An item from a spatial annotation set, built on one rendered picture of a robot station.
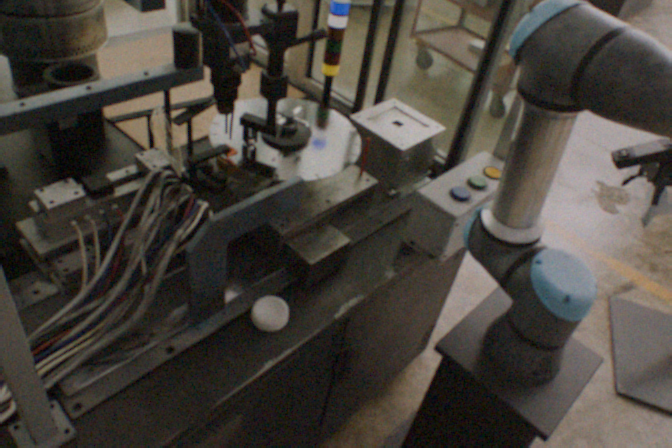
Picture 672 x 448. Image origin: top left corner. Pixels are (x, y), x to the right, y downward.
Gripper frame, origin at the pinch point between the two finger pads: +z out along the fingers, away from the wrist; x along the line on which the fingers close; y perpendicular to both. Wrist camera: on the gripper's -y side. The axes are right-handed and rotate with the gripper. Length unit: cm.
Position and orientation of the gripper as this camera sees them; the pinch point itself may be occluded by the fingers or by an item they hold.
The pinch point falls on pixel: (629, 205)
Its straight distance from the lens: 140.3
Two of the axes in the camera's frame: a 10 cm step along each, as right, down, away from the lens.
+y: 9.8, 1.7, 0.1
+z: -1.4, 7.7, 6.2
